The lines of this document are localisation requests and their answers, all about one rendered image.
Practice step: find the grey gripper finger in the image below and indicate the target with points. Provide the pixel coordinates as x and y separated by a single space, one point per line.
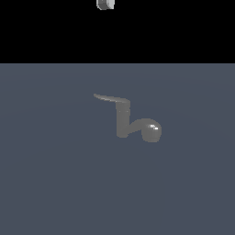
105 4

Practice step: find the grey faucet body with spout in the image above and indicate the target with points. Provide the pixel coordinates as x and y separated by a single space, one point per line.
131 125

